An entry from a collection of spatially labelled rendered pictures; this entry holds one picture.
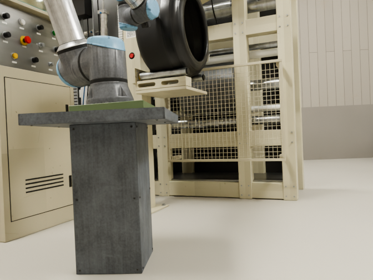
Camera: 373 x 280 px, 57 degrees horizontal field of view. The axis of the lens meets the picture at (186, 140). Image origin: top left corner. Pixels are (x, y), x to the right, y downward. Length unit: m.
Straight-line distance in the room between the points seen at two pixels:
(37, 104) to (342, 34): 5.46
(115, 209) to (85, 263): 0.23
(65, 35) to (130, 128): 0.50
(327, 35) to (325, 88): 0.89
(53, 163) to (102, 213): 0.91
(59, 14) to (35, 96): 0.69
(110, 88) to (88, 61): 0.15
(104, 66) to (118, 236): 0.64
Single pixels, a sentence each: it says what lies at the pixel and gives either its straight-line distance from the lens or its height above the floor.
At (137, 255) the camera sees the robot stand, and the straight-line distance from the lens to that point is 1.36.
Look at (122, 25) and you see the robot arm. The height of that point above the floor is 1.05.
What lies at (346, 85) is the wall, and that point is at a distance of 6.52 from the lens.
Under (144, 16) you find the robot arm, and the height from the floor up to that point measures 1.07.
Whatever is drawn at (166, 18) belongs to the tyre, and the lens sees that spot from 2.13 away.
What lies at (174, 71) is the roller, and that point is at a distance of 2.19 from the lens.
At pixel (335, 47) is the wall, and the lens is 6.57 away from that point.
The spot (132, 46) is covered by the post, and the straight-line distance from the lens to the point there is 2.46.
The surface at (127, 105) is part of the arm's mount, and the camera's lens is 1.32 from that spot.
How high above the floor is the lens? 0.50
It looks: 1 degrees down
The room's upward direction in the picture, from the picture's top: 2 degrees counter-clockwise
